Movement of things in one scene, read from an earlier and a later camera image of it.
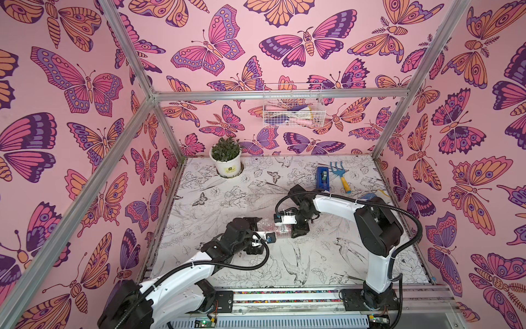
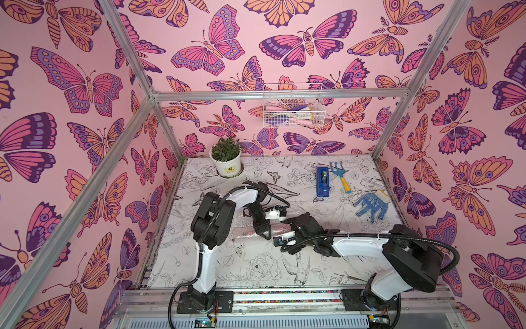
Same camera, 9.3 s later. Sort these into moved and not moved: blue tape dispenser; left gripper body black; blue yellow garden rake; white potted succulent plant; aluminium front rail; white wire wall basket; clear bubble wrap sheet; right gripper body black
Moved: clear bubble wrap sheet; right gripper body black; left gripper body black
Not moved: blue tape dispenser; white potted succulent plant; blue yellow garden rake; aluminium front rail; white wire wall basket
